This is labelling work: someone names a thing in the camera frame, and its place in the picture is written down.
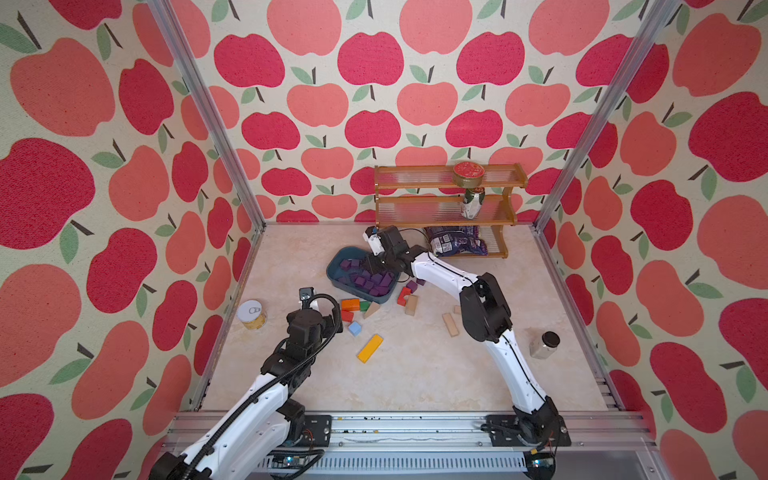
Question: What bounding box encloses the right aluminium frame post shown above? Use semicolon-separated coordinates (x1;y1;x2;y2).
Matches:
531;0;682;236

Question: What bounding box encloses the natural wood short block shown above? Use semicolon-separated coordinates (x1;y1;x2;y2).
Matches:
405;294;419;316

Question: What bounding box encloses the purple snack bag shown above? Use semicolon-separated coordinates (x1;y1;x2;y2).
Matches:
425;226;488;257

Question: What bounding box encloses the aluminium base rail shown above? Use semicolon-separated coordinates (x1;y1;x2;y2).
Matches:
149;410;661;480

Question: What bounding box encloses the aluminium frame post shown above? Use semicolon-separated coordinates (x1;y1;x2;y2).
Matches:
531;0;682;236
148;0;266;235

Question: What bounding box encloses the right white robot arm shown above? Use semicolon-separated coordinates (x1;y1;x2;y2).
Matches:
363;226;567;447

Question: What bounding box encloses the wooden three-tier shelf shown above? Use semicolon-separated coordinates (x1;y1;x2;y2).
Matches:
374;164;528;258

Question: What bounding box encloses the light blue block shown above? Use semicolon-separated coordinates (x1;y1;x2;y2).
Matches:
347;322;362;337

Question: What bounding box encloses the red arch block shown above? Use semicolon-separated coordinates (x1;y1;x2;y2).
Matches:
397;287;412;306

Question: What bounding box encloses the red round tin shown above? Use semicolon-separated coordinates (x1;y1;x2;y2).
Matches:
452;161;486;189

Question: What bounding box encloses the natural wood long block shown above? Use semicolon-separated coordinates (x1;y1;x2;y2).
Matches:
442;313;459;337

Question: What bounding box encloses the orange block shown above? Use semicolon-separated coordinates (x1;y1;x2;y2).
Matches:
341;298;361;312

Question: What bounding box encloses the yellow long block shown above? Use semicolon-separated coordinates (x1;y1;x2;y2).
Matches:
357;334;383;364

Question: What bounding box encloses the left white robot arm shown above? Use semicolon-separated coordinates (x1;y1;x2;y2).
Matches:
149;294;343;479

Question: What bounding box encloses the teal plastic storage bin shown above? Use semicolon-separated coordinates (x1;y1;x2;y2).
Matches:
326;246;400;304

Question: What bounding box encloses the left aluminium frame post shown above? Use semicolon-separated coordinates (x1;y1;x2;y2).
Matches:
148;0;266;235

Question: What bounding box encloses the yellow tin can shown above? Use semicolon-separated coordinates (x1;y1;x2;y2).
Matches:
236;299;266;330

